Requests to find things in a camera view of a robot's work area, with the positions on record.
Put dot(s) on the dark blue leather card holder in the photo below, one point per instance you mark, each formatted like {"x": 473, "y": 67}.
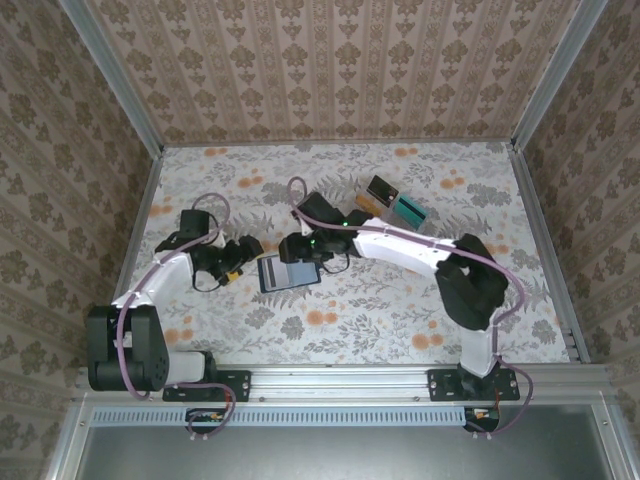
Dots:
{"x": 300, "y": 275}

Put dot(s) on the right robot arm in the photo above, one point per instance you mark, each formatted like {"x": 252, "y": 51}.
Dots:
{"x": 400, "y": 245}

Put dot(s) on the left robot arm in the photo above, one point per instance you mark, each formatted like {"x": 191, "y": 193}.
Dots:
{"x": 150, "y": 285}

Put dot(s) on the pale card with black stripe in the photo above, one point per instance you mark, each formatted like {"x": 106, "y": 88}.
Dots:
{"x": 272, "y": 274}

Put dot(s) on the orange card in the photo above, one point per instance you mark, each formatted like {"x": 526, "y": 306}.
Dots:
{"x": 366, "y": 202}

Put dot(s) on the dark brown card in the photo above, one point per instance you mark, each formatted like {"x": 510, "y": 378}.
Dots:
{"x": 382, "y": 190}

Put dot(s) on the teal card with dark stripe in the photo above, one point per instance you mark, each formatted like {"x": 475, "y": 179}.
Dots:
{"x": 410, "y": 212}

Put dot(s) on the clear plastic box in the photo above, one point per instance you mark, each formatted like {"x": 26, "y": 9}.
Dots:
{"x": 390, "y": 205}

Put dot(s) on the aluminium table edge rail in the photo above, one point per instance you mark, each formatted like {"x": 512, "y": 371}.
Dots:
{"x": 552, "y": 250}
{"x": 137, "y": 225}

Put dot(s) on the aluminium mounting rail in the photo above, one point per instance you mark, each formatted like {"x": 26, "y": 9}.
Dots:
{"x": 340, "y": 382}

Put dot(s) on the aluminium frame post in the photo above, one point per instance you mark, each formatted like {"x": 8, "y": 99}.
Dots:
{"x": 112, "y": 75}
{"x": 560, "y": 75}

